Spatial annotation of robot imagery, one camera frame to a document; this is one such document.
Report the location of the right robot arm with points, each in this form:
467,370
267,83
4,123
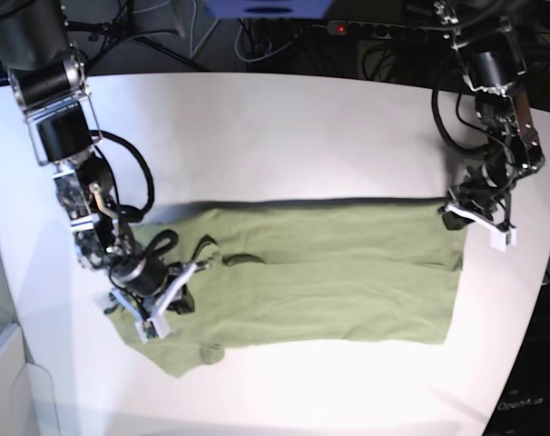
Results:
48,81

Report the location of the black power strip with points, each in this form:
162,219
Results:
369,30

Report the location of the blue box overhead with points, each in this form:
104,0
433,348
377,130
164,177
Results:
231,9

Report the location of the white bin at left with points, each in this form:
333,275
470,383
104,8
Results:
27,405

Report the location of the green T-shirt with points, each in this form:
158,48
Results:
368,272

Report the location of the left gripper body, white bracket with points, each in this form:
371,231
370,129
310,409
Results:
485,200

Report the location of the right gripper body, white bracket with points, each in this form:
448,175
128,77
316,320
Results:
144,289

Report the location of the black OpenArm base box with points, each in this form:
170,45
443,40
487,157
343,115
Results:
523,407

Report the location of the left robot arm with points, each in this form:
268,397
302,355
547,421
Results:
485,53

